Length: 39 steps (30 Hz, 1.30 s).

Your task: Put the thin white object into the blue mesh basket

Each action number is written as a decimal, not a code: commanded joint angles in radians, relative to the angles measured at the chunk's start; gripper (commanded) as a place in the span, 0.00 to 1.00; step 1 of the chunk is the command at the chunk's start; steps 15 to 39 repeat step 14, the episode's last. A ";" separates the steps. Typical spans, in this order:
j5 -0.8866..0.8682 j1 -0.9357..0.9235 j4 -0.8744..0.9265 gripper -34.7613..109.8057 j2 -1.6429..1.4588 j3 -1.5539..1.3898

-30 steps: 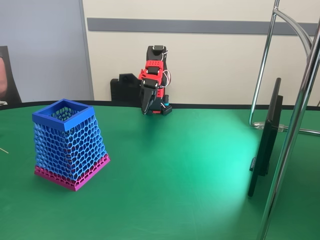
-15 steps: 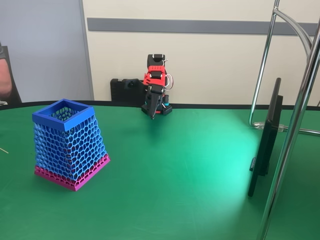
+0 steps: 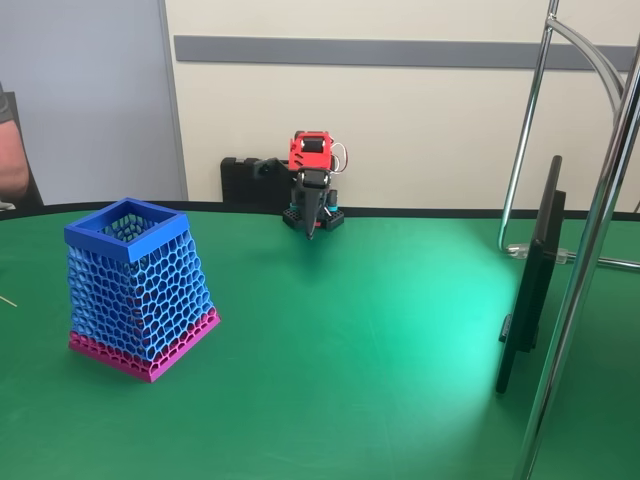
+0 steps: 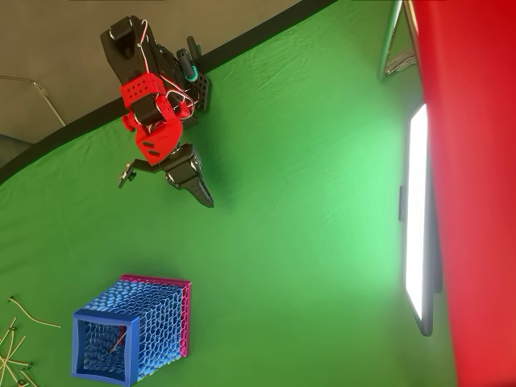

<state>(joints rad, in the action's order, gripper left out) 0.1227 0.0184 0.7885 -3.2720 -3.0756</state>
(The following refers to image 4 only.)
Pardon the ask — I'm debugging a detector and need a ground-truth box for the red blurred foreground object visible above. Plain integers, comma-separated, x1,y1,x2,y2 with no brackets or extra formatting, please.
410,0,516,387

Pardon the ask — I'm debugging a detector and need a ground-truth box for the blue and pink lattice basket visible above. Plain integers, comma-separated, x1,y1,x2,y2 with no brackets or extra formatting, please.
71,273,192,385

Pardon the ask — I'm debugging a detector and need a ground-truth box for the green cloth with black border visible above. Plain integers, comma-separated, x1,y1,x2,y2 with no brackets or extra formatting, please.
0,0,459,387

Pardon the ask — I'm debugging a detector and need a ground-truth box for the white flexible cable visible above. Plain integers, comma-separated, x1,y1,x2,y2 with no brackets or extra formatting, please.
7,297,62,328

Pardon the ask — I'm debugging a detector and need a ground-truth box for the thin white metal rod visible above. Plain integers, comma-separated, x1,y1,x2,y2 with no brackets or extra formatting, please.
0,75,66,127

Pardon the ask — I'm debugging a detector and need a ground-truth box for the chrome metal stand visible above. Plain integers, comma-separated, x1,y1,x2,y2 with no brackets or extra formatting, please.
377,0,420,82

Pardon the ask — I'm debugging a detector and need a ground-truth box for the black clamp handle teal ring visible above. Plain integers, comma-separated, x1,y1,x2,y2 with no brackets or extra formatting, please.
176,48,198,84

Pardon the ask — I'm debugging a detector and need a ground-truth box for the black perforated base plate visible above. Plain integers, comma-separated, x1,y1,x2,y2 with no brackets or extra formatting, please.
188,72,213,114

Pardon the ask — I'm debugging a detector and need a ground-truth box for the flat LED light panel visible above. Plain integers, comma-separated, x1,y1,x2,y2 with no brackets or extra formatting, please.
397,103,443,338

